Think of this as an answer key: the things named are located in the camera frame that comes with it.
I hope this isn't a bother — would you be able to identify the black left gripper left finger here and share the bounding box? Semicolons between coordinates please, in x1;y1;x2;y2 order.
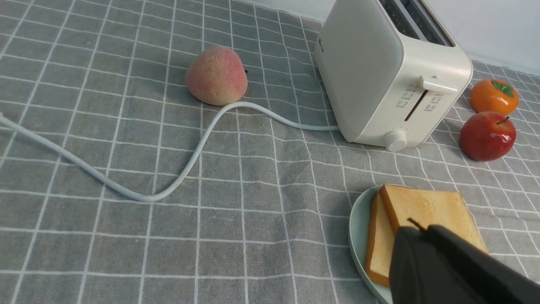
389;218;489;304

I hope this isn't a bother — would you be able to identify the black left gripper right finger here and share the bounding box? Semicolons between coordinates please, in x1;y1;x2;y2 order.
426;225;540;304

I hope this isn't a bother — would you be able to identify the toast slice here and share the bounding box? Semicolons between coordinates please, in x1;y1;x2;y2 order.
364;193;394;288
379;184;489;253

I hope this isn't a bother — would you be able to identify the cream white toaster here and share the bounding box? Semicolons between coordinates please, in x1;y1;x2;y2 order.
315;0;473;152

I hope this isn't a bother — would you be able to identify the light green plate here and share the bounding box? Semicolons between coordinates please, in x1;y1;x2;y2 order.
348;185;393;304

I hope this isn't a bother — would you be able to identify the red apple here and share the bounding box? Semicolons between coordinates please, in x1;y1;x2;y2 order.
458;111;517;162

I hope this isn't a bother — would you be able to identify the orange persimmon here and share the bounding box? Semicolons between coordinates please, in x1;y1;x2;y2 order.
470;79;519;116

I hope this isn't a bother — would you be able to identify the pink peach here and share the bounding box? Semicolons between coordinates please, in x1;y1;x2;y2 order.
184;46;248;106

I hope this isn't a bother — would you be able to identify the white power cable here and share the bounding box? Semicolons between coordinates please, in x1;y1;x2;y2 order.
0;101;340;202

